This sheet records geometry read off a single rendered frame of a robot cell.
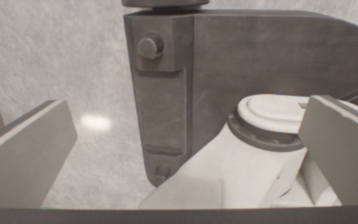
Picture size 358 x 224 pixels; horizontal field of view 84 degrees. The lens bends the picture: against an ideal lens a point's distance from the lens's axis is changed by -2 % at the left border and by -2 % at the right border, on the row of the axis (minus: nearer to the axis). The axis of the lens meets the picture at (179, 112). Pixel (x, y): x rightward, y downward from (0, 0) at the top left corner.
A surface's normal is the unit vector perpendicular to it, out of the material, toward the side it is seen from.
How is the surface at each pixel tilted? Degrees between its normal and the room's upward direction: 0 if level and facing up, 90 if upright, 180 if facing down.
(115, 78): 0
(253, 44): 0
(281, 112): 90
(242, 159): 90
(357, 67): 0
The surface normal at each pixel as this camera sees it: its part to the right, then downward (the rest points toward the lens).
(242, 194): -0.02, -0.86
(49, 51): -0.20, 0.50
